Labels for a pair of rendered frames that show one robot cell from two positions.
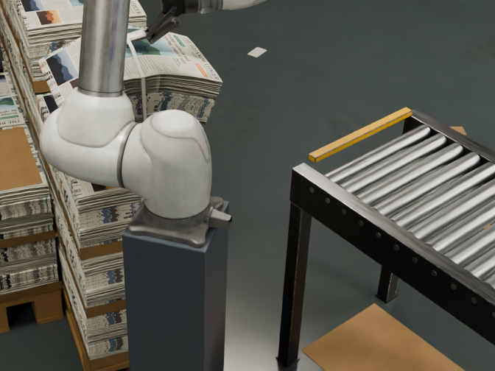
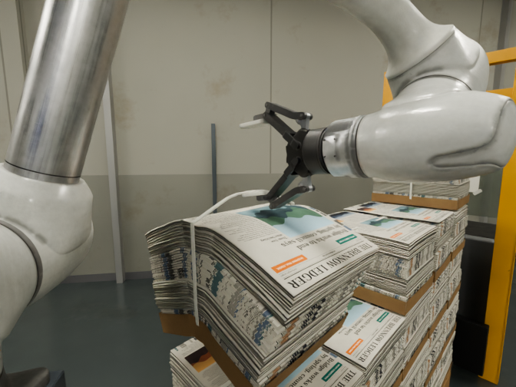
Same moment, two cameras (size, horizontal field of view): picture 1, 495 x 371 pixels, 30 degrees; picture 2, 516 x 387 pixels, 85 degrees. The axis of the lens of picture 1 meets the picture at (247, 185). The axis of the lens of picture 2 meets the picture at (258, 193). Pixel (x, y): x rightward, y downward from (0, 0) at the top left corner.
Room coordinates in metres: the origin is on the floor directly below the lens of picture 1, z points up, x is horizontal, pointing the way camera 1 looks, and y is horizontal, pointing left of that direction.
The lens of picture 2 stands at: (1.94, -0.21, 1.31)
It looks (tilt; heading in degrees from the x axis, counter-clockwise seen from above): 8 degrees down; 68
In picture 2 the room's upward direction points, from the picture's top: straight up
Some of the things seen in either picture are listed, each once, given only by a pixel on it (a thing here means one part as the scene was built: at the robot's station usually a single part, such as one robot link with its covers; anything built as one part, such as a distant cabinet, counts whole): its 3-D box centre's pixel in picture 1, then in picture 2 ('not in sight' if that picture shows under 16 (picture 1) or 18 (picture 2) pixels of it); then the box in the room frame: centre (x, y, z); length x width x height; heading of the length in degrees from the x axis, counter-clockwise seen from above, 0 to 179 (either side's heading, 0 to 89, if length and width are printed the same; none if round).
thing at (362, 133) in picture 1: (362, 133); not in sight; (2.39, -0.34, 0.81); 0.43 x 0.03 x 0.02; 132
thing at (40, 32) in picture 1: (79, 34); (366, 253); (2.69, 0.57, 0.95); 0.38 x 0.29 x 0.23; 112
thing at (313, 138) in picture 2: (178, 0); (310, 152); (2.20, 0.20, 1.31); 0.09 x 0.07 x 0.08; 112
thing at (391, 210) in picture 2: not in sight; (397, 210); (2.96, 0.68, 1.06); 0.37 x 0.28 x 0.01; 114
